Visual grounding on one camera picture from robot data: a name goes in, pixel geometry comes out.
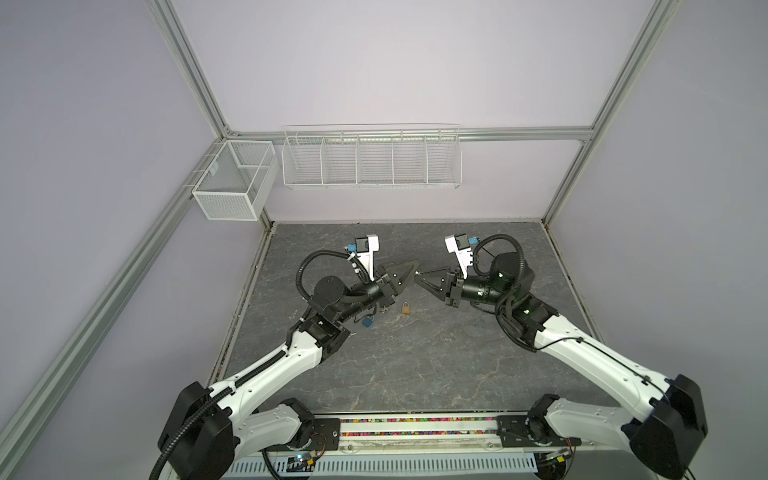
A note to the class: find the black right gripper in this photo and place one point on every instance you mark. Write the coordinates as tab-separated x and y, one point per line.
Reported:
454	288

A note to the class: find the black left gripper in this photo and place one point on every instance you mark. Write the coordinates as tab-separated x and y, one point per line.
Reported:
388	285

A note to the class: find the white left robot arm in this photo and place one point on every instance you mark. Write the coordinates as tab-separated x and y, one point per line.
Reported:
210	427

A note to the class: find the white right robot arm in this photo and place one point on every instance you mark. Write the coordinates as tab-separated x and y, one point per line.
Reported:
659	419

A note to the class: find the aluminium horizontal back bar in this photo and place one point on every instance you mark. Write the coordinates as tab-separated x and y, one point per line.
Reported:
464	134

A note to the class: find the small white mesh basket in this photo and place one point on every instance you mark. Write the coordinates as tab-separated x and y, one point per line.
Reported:
237	181

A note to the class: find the aluminium left side bar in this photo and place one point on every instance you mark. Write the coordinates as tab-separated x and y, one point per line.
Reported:
26	426

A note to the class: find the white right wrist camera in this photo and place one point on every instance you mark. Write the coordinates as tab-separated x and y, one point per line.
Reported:
461	245

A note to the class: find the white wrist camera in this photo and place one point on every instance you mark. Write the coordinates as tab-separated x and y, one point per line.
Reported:
364	249
461	245

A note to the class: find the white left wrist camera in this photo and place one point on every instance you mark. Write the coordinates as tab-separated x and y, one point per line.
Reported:
364	249

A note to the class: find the long white wire basket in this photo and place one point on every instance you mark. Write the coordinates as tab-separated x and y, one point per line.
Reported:
336	156

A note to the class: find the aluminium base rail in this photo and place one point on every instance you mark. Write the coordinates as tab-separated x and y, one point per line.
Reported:
453	445

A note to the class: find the aluminium frame corner post right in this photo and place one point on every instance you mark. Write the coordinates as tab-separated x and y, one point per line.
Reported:
657	21

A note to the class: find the aluminium frame corner post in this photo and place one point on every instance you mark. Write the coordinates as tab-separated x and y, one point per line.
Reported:
172	30
657	21

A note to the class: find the aluminium frame corner post left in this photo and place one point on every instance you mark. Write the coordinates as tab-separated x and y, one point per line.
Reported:
172	30

